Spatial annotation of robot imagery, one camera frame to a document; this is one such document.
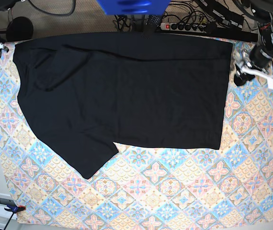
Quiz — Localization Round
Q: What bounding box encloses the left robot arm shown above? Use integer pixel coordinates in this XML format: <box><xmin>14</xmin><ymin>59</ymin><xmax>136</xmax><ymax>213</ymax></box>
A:
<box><xmin>233</xmin><ymin>0</ymin><xmax>273</xmax><ymax>90</ymax></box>

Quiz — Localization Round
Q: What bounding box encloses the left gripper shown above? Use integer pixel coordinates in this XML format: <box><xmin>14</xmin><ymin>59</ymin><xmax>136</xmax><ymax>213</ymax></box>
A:
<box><xmin>234</xmin><ymin>45</ymin><xmax>273</xmax><ymax>86</ymax></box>

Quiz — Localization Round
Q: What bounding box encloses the white power strip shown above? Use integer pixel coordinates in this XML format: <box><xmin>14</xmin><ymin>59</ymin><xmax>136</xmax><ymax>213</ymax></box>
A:
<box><xmin>160</xmin><ymin>23</ymin><xmax>206</xmax><ymax>33</ymax></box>

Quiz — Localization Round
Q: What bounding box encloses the blue clamp lower left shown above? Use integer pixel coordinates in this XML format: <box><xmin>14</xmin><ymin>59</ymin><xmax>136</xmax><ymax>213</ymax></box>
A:
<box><xmin>4</xmin><ymin>205</ymin><xmax>26</xmax><ymax>214</ymax></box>

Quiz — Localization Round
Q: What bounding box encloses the black round stand base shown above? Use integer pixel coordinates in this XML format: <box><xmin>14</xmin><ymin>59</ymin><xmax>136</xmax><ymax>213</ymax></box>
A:
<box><xmin>6</xmin><ymin>16</ymin><xmax>34</xmax><ymax>42</ymax></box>

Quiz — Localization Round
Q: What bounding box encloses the black perforated bracket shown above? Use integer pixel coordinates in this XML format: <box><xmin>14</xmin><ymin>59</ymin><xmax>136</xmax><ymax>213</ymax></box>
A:
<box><xmin>142</xmin><ymin>15</ymin><xmax>162</xmax><ymax>38</ymax></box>

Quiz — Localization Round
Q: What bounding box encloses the black T-shirt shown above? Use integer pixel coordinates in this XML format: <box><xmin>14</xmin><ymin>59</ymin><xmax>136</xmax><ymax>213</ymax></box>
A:
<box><xmin>13</xmin><ymin>32</ymin><xmax>233</xmax><ymax>179</ymax></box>

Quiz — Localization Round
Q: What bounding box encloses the patterned tablecloth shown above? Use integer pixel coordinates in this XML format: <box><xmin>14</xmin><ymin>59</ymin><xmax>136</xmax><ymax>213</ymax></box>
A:
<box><xmin>0</xmin><ymin>43</ymin><xmax>273</xmax><ymax>230</ymax></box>

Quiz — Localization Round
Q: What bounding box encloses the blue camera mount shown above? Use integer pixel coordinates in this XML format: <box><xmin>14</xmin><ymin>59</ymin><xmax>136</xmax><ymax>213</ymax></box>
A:
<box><xmin>97</xmin><ymin>0</ymin><xmax>170</xmax><ymax>15</ymax></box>

